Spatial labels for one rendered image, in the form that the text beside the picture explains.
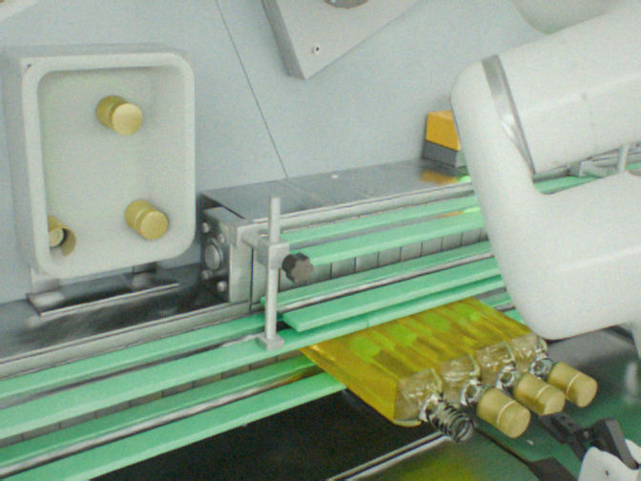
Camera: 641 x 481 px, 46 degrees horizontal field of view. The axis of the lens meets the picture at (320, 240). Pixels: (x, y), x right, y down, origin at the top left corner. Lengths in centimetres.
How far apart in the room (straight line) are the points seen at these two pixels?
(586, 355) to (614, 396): 12
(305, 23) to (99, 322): 42
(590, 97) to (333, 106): 59
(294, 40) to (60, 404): 49
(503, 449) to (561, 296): 59
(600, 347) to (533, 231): 95
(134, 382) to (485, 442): 46
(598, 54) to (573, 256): 13
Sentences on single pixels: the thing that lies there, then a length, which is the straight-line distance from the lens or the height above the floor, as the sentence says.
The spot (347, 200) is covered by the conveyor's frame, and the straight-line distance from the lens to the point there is 94.
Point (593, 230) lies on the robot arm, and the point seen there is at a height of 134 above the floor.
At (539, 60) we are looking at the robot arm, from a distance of 51.
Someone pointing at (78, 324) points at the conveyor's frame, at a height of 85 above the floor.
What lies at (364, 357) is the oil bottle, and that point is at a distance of 85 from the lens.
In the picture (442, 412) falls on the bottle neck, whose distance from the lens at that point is 80.
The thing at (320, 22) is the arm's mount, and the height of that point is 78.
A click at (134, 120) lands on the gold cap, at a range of 83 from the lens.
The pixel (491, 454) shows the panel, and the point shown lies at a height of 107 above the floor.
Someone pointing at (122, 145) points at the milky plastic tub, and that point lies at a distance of 88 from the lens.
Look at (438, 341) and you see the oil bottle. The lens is 90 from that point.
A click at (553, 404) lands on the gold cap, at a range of 87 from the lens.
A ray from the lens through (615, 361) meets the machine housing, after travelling 135.
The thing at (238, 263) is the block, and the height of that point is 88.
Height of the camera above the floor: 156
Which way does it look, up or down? 48 degrees down
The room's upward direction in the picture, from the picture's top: 119 degrees clockwise
